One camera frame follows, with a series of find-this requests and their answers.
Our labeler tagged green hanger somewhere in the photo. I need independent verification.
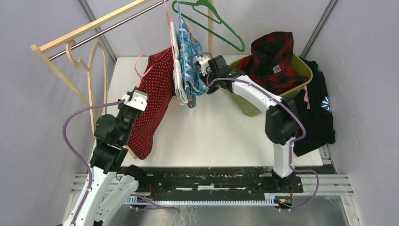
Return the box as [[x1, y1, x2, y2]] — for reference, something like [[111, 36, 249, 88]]
[[172, 0, 246, 53]]

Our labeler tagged pink hanger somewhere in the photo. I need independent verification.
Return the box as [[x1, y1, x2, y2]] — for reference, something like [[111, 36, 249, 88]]
[[162, 0, 178, 93], [134, 54, 153, 80]]

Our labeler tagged red plaid shirt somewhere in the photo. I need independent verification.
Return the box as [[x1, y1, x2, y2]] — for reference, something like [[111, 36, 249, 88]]
[[237, 32, 309, 95]]

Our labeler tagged red polka dot garment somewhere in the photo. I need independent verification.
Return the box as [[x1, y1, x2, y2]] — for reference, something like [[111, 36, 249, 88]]
[[128, 47, 175, 160]]

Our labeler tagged wooden hanger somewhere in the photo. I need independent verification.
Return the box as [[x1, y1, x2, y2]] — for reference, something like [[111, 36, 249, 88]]
[[64, 39, 109, 135]]

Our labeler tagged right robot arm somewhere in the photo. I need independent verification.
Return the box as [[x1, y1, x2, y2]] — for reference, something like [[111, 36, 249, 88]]
[[196, 56, 300, 192]]

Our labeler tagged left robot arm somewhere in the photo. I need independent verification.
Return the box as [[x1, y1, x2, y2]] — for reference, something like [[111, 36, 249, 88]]
[[63, 99, 148, 226]]

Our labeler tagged blue floral garment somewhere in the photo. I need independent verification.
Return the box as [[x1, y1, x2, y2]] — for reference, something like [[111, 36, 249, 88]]
[[178, 17, 209, 108]]

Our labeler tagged white garment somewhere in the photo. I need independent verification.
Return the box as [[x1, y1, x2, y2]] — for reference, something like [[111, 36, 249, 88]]
[[171, 22, 188, 105]]

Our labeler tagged green plastic basket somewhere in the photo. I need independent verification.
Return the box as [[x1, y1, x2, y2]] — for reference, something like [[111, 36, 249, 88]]
[[230, 53, 313, 117]]

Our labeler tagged pink cloth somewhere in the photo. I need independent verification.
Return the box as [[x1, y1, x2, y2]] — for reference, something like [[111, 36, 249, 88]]
[[303, 85, 311, 109]]

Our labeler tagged wooden clothes rack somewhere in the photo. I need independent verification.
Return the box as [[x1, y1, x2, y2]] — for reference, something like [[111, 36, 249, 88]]
[[30, 0, 215, 160]]

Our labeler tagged black garment with flower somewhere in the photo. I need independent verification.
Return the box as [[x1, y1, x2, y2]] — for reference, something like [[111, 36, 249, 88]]
[[294, 59, 335, 156]]

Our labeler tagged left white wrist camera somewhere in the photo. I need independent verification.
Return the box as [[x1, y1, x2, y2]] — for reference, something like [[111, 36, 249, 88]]
[[122, 87, 149, 112]]

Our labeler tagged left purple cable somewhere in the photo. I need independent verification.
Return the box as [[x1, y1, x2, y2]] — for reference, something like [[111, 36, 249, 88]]
[[62, 99, 127, 226]]

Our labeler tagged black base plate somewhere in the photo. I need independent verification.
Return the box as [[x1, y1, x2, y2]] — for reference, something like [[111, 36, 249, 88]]
[[137, 167, 303, 201]]

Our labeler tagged blue wire hanger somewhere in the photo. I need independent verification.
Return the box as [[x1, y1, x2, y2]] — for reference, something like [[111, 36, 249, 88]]
[[176, 0, 182, 19]]

